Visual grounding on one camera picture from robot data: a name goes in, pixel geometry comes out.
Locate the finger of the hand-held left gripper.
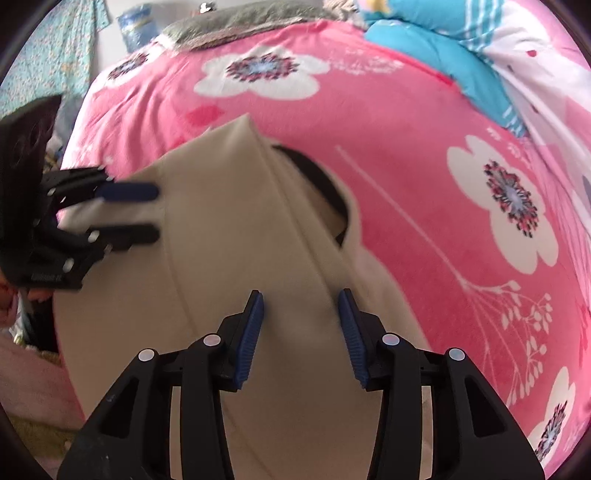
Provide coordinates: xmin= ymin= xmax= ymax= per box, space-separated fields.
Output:
xmin=55 ymin=223 xmax=160 ymax=275
xmin=46 ymin=167 xmax=160 ymax=212

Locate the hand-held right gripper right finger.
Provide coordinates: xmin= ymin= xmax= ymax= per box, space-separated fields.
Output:
xmin=337 ymin=289 xmax=546 ymax=480

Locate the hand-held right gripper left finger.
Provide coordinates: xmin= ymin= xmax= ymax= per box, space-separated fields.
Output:
xmin=56 ymin=290 xmax=265 ymax=480

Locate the beige garment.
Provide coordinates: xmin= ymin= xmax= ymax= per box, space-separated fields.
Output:
xmin=53 ymin=113 xmax=432 ymax=480

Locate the light blue floral cloth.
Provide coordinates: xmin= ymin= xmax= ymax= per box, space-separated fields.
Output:
xmin=0 ymin=0 xmax=112 ymax=123

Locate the blue water jug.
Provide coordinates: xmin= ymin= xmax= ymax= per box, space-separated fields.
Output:
xmin=115 ymin=4 xmax=161 ymax=51

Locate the pink cloth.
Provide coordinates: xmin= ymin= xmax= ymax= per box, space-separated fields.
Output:
xmin=0 ymin=323 xmax=86 ymax=428

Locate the grey pillow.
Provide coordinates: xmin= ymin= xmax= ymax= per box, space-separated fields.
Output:
xmin=159 ymin=0 xmax=365 ymax=51

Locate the pink floral bed sheet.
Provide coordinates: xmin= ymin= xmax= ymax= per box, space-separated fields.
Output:
xmin=60 ymin=18 xmax=591 ymax=480

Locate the yellow-green rug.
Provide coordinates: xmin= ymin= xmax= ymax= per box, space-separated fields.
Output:
xmin=9 ymin=406 xmax=88 ymax=464

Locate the blue pink white quilt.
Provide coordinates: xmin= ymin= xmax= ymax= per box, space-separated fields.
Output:
xmin=355 ymin=0 xmax=591 ymax=222

